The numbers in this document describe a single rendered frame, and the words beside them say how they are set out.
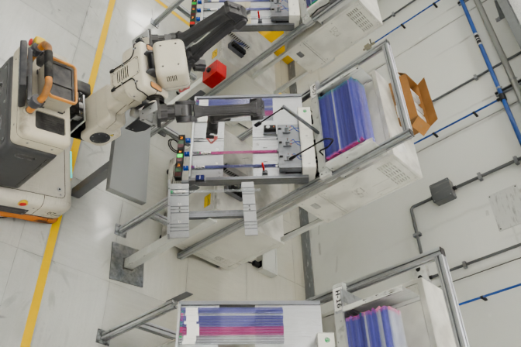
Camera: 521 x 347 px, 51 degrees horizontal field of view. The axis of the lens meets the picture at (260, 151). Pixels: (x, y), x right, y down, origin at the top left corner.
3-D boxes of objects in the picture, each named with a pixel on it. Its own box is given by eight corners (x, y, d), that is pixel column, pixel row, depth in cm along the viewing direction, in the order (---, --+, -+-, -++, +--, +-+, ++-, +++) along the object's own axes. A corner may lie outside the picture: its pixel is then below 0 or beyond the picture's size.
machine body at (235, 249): (154, 243, 377) (215, 207, 345) (163, 163, 421) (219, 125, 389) (223, 273, 414) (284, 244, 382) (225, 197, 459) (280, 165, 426)
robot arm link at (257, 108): (267, 96, 265) (269, 116, 265) (262, 98, 278) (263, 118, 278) (174, 101, 257) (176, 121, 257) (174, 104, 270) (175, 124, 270)
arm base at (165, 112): (155, 97, 255) (157, 118, 249) (172, 96, 257) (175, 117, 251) (155, 108, 262) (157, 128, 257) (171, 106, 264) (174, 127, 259)
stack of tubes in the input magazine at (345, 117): (326, 159, 315) (364, 138, 301) (318, 97, 347) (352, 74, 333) (339, 169, 322) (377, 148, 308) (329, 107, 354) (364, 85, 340)
